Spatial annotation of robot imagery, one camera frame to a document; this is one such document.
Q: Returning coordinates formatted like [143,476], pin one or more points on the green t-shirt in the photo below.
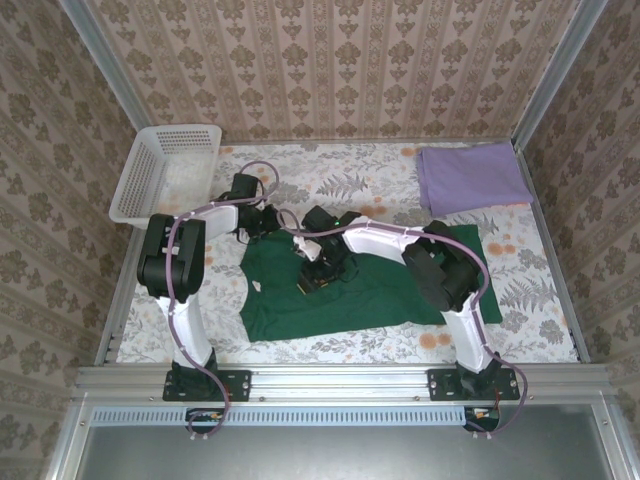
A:
[370,300]

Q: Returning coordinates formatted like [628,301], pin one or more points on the white plastic basket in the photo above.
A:
[150,170]

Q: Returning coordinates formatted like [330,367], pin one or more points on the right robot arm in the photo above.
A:
[445,280]

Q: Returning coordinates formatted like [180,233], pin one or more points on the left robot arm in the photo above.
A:
[155,260]

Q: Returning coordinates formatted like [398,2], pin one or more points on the floral tablecloth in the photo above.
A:
[350,165]

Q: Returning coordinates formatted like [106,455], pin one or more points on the purple folded t-shirt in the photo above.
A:
[470,175]

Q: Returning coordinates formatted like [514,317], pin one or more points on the black connector box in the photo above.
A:
[205,419]
[482,417]

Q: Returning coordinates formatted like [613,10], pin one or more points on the grey metal panel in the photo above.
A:
[340,455]

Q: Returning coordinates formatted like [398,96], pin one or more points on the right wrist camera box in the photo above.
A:
[307,248]

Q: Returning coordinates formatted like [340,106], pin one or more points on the aluminium mounting rail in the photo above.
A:
[340,382]

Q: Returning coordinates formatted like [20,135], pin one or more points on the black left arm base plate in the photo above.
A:
[240,385]

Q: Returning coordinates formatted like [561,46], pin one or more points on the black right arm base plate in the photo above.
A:
[440,385]

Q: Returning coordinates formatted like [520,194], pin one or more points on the aluminium frame post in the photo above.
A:
[560,80]
[115,85]

